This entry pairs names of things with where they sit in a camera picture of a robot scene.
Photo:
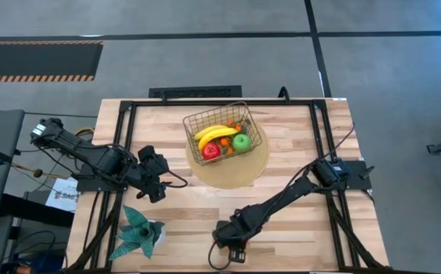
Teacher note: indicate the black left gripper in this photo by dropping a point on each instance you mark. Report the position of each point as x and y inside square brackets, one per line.
[153, 175]

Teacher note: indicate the yellow toy banana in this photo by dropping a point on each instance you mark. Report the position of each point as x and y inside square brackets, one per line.
[220, 134]
[205, 132]

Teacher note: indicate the white printed paper sheet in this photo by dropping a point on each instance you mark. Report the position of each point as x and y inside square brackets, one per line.
[64, 196]

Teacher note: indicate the artificial green potted plant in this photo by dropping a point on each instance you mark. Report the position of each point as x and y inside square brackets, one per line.
[140, 234]

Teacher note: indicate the black floor grille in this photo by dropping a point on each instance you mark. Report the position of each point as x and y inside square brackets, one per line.
[195, 92]

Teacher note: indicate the black metal table frame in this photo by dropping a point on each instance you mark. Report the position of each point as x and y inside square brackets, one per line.
[220, 102]

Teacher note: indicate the red toy apple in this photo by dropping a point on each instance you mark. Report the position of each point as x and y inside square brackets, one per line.
[211, 151]

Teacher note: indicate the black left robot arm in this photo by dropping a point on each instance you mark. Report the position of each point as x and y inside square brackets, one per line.
[90, 154]

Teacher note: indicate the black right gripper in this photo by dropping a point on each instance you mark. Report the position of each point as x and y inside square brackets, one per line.
[229, 234]

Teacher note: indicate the black crossbar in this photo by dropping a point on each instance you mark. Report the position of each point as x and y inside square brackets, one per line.
[33, 211]

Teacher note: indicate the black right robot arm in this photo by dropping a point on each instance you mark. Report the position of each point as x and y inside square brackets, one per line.
[281, 198]

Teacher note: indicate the black hazard-striped floor mat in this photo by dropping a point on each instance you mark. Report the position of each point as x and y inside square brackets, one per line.
[33, 59]

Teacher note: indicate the green toy apple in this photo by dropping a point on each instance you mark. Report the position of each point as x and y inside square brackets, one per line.
[241, 143]

